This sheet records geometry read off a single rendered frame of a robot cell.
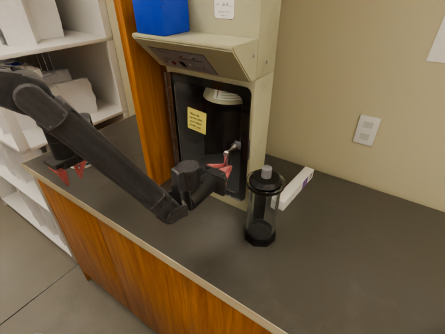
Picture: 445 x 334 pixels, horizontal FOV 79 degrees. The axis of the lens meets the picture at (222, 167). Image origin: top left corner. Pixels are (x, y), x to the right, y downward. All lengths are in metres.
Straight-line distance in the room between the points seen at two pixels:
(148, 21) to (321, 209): 0.81
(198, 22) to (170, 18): 0.08
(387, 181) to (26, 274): 2.21
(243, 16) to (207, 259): 0.66
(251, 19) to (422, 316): 0.83
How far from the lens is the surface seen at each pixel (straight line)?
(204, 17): 0.80
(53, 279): 2.23
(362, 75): 1.11
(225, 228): 0.93
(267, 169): 0.73
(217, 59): 0.68
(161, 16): 0.75
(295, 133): 1.24
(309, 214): 1.02
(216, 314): 1.00
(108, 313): 1.94
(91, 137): 0.54
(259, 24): 0.72
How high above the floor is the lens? 1.62
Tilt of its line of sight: 35 degrees down
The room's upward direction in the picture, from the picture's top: straight up
